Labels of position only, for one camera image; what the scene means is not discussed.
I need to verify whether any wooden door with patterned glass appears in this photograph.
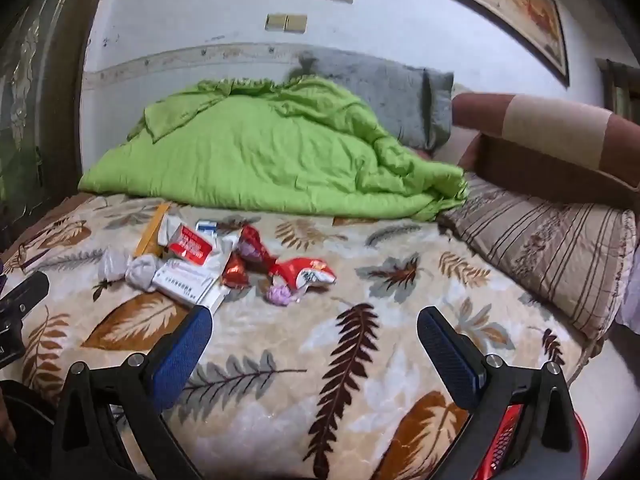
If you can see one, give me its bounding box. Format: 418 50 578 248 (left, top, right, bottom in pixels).
0 0 126 261

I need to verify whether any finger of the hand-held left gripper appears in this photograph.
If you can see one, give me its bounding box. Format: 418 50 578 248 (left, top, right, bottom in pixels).
0 271 51 322

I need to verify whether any dark wooden frame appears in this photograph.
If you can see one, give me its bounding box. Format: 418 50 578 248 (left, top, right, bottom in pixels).
597 59 640 123

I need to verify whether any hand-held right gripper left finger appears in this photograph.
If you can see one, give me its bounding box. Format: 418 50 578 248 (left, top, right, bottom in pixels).
49 305 214 480

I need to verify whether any shiny dark red foil wrapper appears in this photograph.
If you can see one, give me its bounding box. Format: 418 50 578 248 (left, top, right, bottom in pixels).
222 252 252 289

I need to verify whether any white printed cardboard box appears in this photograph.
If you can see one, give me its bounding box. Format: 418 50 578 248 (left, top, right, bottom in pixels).
151 259 228 313

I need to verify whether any white wrapper with red label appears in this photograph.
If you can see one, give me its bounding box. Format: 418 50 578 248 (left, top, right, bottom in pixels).
159 214 239 281

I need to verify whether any grey quilted pillow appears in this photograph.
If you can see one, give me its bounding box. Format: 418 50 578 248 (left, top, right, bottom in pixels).
285 49 456 151

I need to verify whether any crumpled white tissue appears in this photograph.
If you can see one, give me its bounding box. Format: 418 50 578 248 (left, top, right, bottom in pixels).
97 251 132 281
125 255 163 291

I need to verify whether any yellow flat packet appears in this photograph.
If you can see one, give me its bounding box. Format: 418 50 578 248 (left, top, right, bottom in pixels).
135 202 171 258

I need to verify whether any red plastic basket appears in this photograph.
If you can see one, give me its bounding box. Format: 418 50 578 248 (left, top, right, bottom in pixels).
472 402 591 480

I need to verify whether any red and white snack bag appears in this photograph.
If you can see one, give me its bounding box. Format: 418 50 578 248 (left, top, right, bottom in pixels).
270 257 337 292

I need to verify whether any purple wrapper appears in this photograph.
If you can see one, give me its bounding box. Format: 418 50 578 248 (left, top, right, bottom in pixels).
265 282 301 307

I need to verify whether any brown striped pillow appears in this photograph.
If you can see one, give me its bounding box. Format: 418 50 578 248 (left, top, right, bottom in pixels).
437 172 638 356

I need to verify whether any large framed wall painting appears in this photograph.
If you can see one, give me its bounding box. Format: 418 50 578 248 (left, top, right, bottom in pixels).
360 0 571 88

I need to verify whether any leaf print fleece blanket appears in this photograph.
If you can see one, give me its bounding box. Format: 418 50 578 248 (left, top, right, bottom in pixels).
0 192 616 480

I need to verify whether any brown padded headboard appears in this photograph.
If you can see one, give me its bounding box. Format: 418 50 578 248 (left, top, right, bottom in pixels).
452 91 640 211

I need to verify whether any green quilt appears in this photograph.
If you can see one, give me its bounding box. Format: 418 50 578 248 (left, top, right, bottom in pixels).
77 76 471 223

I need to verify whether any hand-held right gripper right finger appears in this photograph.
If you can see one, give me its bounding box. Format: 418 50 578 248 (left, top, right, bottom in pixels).
416 306 583 480

